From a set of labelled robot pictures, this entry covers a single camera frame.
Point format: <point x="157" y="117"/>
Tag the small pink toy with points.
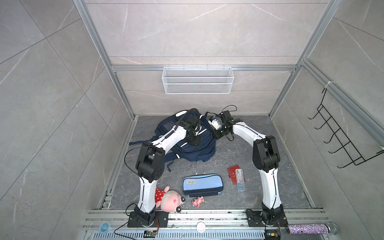
<point x="197" y="202"/>

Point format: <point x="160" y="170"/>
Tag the white wire mesh basket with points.
<point x="197" y="80"/>

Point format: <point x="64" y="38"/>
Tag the white round cap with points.
<point x="201" y="227"/>

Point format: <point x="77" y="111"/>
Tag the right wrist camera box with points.
<point x="214" y="123"/>

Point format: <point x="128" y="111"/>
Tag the blue tape roll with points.
<point x="104" y="227"/>

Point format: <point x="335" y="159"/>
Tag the navy blue student backpack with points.
<point x="183" y="150"/>

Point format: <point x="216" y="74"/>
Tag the pink pig plush toy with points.
<point x="168" y="200"/>

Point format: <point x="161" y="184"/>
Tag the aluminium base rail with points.
<point x="229" y="224"/>

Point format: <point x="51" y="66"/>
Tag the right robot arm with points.
<point x="266" y="158"/>

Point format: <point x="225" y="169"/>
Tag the glitter purple tube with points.
<point x="313" y="229"/>

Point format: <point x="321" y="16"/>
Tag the blue pencil case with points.
<point x="202" y="185"/>

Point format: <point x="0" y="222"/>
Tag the red card box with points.
<point x="232" y="173"/>

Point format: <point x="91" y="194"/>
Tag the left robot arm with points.
<point x="150" y="164"/>

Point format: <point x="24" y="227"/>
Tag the black wire hook rack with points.
<point x="354" y="156"/>

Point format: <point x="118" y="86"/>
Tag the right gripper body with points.
<point x="220" y="132"/>

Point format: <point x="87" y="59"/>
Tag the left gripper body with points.
<point x="195" y="139"/>

